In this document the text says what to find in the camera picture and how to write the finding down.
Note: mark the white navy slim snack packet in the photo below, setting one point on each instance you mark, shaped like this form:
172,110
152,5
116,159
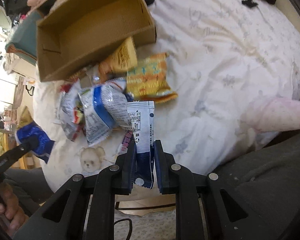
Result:
142,117

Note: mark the white floral bed sheet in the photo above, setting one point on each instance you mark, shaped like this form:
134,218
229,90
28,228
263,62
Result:
221,57

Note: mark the blue gold snack packet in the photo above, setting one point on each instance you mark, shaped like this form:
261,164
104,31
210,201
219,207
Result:
42,145

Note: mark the yellow peanut snack packet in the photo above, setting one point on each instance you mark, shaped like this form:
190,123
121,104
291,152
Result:
122,60

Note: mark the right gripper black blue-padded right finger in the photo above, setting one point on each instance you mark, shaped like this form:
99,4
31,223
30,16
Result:
163,162

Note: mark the pink floral pillow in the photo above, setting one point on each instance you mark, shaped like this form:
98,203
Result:
272,114

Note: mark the orange yellow cheese snack bag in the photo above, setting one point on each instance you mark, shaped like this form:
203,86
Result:
147,81

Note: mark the person's left hand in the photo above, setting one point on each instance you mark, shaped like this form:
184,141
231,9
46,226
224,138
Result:
9,206

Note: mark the white blue snack bag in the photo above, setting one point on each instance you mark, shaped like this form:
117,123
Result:
105,108

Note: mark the brown cardboard box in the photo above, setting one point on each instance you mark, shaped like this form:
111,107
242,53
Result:
80,32

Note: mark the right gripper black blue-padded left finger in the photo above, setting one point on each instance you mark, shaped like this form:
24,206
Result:
124,179

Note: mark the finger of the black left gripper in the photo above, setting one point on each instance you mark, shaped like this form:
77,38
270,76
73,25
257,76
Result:
13,155

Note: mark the white red snack bag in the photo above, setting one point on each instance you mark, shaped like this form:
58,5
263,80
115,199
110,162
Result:
69,113

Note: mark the teal cushion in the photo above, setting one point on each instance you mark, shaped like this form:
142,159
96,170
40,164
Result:
23,41

